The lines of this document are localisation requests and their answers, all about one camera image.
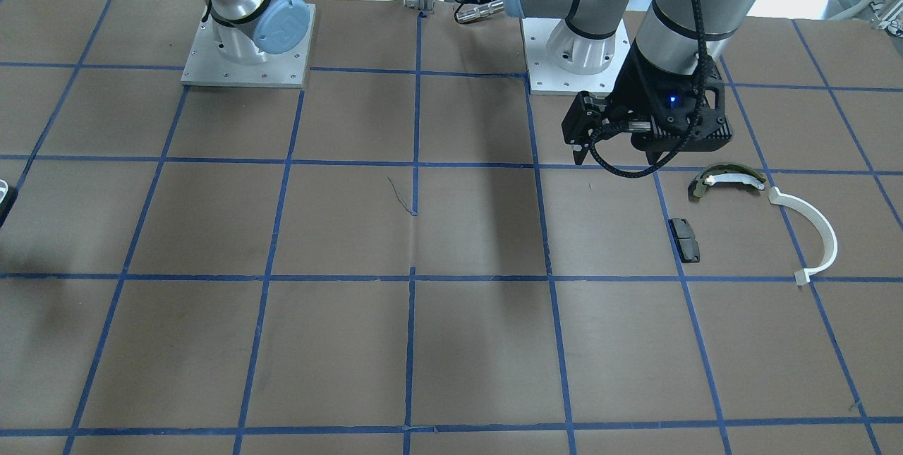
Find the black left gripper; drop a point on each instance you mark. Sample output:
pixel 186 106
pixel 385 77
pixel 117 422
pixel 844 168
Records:
pixel 643 85

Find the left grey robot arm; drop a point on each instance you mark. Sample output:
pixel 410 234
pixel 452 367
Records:
pixel 678 36

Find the green curved brake shoe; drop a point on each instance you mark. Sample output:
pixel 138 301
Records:
pixel 725 173

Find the dark grey brake pad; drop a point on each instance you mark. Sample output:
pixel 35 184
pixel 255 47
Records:
pixel 685 240

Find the silver metal connector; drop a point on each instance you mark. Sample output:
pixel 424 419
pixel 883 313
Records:
pixel 478 12

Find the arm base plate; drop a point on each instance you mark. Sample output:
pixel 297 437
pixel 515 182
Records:
pixel 225 57
pixel 562 63

